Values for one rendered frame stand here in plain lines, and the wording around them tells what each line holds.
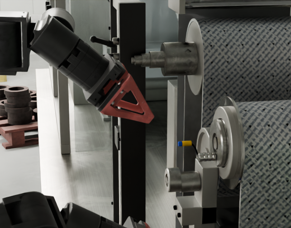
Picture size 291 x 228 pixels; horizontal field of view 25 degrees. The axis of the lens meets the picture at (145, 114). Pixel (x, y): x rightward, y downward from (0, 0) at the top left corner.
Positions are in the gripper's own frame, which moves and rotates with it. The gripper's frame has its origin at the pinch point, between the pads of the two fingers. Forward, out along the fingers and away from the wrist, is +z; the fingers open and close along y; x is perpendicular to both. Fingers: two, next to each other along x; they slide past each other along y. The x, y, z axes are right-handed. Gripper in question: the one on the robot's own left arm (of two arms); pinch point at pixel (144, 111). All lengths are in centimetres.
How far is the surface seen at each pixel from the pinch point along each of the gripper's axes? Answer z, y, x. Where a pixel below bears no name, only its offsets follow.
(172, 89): 24, -71, 2
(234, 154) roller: 13.6, 5.0, 3.8
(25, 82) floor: 56, -574, -111
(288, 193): 24.8, 5.4, 4.1
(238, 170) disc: 15.7, 5.4, 2.3
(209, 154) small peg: 12.8, 0.1, 0.9
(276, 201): 24.2, 5.3, 2.0
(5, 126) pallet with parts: 41, -385, -113
